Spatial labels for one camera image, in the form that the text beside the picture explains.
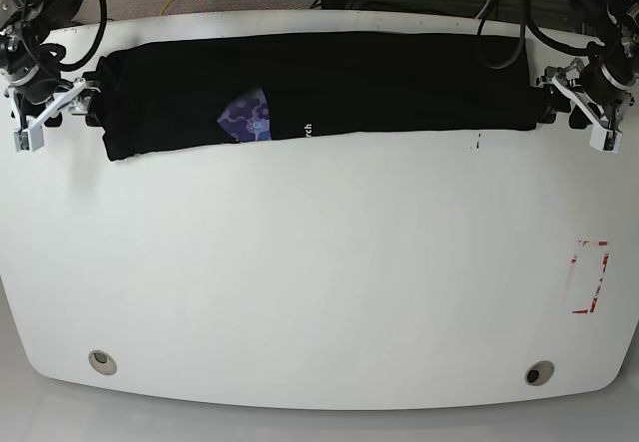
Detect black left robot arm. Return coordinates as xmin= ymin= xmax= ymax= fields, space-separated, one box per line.
xmin=476 ymin=0 xmax=638 ymax=143

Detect left table cable grommet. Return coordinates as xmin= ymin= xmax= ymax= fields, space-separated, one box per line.
xmin=88 ymin=350 xmax=117 ymax=376

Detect black T-shirt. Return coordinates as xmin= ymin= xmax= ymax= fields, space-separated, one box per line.
xmin=90 ymin=32 xmax=542 ymax=161

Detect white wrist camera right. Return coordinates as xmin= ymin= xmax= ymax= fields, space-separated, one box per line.
xmin=8 ymin=78 xmax=89 ymax=153

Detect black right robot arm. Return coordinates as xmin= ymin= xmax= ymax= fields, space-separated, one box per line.
xmin=1 ymin=0 xmax=108 ymax=131

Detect table cable grommet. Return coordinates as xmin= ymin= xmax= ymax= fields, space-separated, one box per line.
xmin=88 ymin=350 xmax=117 ymax=376
xmin=524 ymin=360 xmax=555 ymax=387

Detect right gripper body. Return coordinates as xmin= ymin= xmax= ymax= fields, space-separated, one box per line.
xmin=4 ymin=78 xmax=102 ymax=124

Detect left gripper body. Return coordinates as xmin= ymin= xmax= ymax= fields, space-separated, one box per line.
xmin=535 ymin=57 xmax=639 ymax=134

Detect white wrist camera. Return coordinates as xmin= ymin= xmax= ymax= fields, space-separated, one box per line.
xmin=8 ymin=78 xmax=89 ymax=153
xmin=540 ymin=59 xmax=630 ymax=154

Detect right table cable grommet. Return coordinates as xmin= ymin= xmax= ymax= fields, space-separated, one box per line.
xmin=524 ymin=360 xmax=555 ymax=387

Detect red tape rectangle marking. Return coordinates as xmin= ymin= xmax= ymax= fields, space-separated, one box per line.
xmin=565 ymin=240 xmax=611 ymax=314

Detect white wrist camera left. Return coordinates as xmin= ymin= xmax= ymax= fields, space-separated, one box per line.
xmin=540 ymin=59 xmax=630 ymax=154

